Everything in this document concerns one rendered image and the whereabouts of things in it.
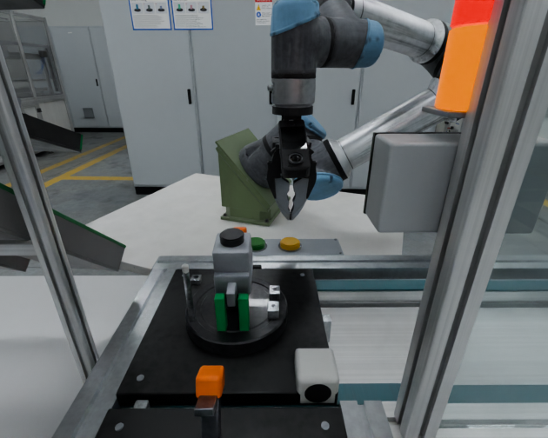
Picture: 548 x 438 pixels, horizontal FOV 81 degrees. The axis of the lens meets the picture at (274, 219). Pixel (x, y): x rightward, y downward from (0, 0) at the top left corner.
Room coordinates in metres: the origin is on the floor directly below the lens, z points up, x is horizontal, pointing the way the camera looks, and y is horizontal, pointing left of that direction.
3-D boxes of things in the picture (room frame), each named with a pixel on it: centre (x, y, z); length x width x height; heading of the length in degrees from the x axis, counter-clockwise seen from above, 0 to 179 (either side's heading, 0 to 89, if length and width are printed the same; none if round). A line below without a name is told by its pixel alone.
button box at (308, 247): (0.57, -0.03, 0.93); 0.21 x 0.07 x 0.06; 90
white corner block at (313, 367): (0.26, -0.05, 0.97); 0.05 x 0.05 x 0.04; 0
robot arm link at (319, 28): (0.59, -0.04, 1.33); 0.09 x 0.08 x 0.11; 112
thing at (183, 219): (0.93, 0.07, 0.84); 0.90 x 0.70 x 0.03; 68
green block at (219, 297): (0.31, 0.06, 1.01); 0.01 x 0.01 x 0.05; 0
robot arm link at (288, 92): (0.59, -0.03, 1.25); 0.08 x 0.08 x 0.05
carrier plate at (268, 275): (0.35, 0.05, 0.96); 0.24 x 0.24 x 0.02; 0
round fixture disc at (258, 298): (0.35, 0.05, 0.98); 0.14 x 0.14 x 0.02
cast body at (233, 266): (0.34, 0.05, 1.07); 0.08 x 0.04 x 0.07; 1
